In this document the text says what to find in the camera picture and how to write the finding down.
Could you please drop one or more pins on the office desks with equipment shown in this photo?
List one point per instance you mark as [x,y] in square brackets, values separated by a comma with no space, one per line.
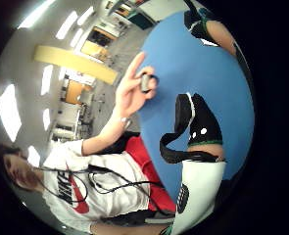
[73,122]

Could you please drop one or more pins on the red cloth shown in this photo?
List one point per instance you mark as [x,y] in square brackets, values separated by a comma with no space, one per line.
[147,163]

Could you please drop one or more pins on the the person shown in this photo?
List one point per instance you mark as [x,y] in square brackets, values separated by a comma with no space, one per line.
[118,186]

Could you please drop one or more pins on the small grey black roll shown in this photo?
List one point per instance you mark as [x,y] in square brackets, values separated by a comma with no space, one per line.
[145,83]

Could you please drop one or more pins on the white board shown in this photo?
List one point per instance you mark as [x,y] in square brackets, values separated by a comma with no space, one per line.
[163,8]

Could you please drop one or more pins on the orange wooden partition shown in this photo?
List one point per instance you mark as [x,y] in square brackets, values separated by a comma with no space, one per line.
[95,49]
[73,91]

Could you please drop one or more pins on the yellow ceiling beam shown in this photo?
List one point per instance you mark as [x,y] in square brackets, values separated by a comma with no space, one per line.
[75,63]

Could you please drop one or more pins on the ceiling light panels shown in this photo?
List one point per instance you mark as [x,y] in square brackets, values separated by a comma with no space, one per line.
[10,112]

